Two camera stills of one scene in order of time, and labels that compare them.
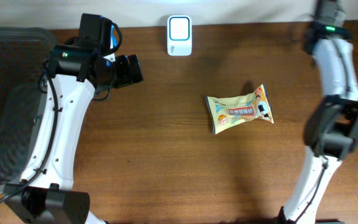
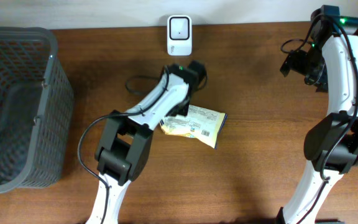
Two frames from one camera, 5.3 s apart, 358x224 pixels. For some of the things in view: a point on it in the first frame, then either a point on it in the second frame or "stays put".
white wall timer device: [179, 32] stays put
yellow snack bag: [225, 112] to [202, 124]
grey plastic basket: [12, 60] stays put
